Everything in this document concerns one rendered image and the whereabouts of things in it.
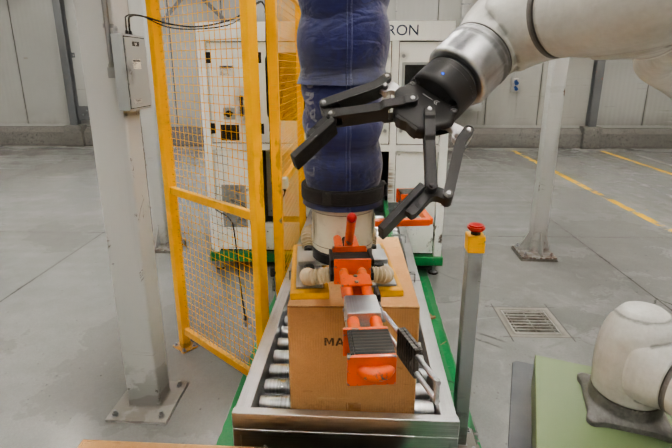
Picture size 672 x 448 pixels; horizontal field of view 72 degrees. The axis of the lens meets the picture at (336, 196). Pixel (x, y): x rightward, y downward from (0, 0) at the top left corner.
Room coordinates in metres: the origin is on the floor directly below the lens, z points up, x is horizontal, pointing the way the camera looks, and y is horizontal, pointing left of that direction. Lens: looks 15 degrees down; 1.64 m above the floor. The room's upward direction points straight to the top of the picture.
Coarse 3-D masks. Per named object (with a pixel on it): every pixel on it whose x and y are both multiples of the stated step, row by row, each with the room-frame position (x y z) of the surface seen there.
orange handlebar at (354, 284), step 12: (420, 216) 1.37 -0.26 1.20; (336, 240) 1.12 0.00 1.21; (348, 276) 0.89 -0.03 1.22; (360, 276) 0.89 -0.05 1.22; (348, 288) 0.85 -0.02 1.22; (360, 288) 0.89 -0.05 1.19; (348, 324) 0.72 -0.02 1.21; (372, 324) 0.72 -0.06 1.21; (360, 372) 0.59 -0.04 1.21; (372, 372) 0.59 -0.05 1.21; (384, 372) 0.59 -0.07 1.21
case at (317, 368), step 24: (384, 240) 1.82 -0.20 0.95; (336, 288) 1.38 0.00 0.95; (408, 288) 1.38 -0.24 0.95; (288, 312) 1.27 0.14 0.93; (312, 312) 1.27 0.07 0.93; (336, 312) 1.26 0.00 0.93; (408, 312) 1.26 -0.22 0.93; (288, 336) 1.27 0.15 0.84; (312, 336) 1.27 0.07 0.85; (336, 336) 1.26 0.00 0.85; (312, 360) 1.27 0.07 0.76; (336, 360) 1.26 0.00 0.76; (312, 384) 1.27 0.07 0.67; (336, 384) 1.26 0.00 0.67; (408, 384) 1.26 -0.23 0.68; (312, 408) 1.27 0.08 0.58; (336, 408) 1.26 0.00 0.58; (360, 408) 1.26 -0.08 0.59; (384, 408) 1.26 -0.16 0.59; (408, 408) 1.26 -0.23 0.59
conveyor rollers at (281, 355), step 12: (396, 228) 3.11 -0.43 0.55; (288, 348) 1.69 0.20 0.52; (276, 360) 1.61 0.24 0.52; (288, 360) 1.60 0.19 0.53; (276, 372) 1.52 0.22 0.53; (288, 372) 1.52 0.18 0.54; (264, 384) 1.45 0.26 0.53; (276, 384) 1.43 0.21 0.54; (288, 384) 1.43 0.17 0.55; (420, 384) 1.43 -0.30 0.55; (264, 396) 1.37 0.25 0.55; (276, 396) 1.37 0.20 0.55; (288, 396) 1.37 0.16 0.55; (420, 396) 1.40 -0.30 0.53; (288, 408) 1.33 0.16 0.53; (420, 408) 1.31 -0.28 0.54; (432, 408) 1.31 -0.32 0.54
